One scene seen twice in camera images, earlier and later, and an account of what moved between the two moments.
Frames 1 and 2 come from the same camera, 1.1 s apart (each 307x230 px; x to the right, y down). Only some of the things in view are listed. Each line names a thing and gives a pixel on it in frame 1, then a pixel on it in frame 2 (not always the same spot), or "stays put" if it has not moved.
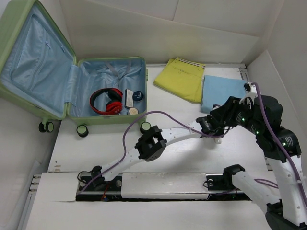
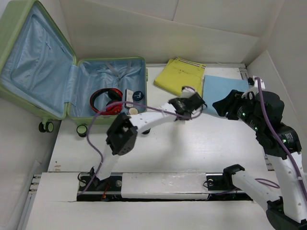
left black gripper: [218, 133] -> [181, 99]
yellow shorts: [182, 78] stays put
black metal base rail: [89, 188] stays put
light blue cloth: [217, 90] stays put
